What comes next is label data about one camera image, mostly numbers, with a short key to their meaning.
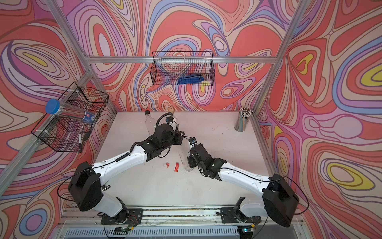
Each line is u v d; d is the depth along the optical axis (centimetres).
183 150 82
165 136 62
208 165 60
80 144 72
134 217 73
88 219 74
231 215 73
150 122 89
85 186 42
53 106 63
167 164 90
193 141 71
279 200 41
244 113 95
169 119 71
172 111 124
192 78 91
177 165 91
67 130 74
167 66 95
